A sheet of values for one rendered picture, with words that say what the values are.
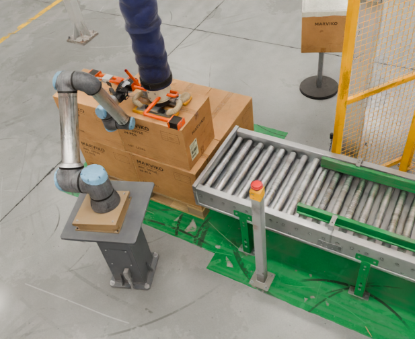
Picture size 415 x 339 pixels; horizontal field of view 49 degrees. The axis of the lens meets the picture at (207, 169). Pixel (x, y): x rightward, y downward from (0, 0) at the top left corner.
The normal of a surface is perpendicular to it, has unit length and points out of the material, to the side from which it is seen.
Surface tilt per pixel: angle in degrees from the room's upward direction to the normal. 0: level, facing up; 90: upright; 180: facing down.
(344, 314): 0
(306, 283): 0
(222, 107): 0
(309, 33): 90
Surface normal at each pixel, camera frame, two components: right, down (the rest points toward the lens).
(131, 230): -0.11, -0.69
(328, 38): -0.15, 0.73
